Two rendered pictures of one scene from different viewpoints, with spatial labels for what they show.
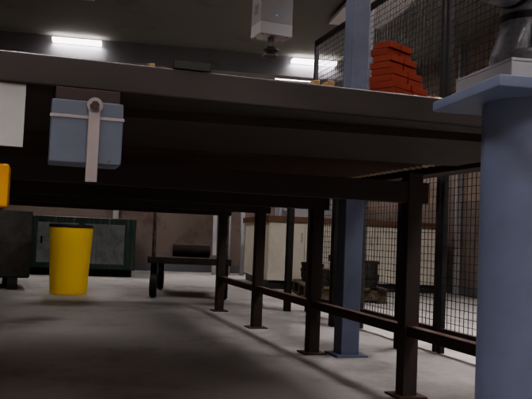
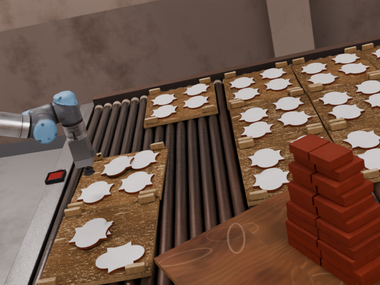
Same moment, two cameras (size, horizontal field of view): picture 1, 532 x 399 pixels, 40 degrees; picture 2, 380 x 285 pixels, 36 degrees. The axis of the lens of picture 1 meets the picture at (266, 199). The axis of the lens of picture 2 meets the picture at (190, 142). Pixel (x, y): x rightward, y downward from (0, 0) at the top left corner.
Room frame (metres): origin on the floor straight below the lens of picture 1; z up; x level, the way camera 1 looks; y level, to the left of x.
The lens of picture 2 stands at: (2.84, -1.63, 1.93)
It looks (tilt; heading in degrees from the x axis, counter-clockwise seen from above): 25 degrees down; 112
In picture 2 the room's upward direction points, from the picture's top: 13 degrees counter-clockwise
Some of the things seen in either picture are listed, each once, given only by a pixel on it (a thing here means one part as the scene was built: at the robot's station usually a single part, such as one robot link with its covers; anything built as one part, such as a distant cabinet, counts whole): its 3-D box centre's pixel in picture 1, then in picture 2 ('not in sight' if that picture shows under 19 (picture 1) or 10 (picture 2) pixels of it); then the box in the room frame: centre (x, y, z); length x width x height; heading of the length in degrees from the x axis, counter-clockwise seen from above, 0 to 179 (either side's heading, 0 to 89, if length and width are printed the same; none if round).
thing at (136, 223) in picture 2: not in sight; (103, 242); (1.92, -0.29, 0.93); 0.41 x 0.35 x 0.02; 106
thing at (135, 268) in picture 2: not in sight; (135, 268); (2.10, -0.44, 0.95); 0.06 x 0.02 x 0.03; 16
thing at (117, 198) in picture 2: not in sight; (121, 178); (1.81, 0.12, 0.93); 0.41 x 0.35 x 0.02; 105
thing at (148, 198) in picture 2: not in sight; (146, 198); (2.00, -0.06, 0.95); 0.06 x 0.02 x 0.03; 16
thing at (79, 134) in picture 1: (85, 137); not in sight; (1.42, 0.36, 0.77); 0.14 x 0.11 x 0.18; 107
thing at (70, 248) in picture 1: (70, 258); not in sight; (6.65, 1.77, 0.31); 0.40 x 0.40 x 0.63
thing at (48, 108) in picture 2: not in sight; (40, 119); (1.69, -0.07, 1.29); 0.11 x 0.11 x 0.08; 37
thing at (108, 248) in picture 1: (66, 244); not in sight; (10.00, 2.71, 0.37); 1.85 x 1.69 x 0.74; 101
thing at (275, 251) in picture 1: (335, 252); not in sight; (9.32, -0.91, 0.42); 2.15 x 1.74 x 0.84; 101
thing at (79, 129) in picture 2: not in sight; (74, 128); (1.76, 0.00, 1.21); 0.08 x 0.08 x 0.05
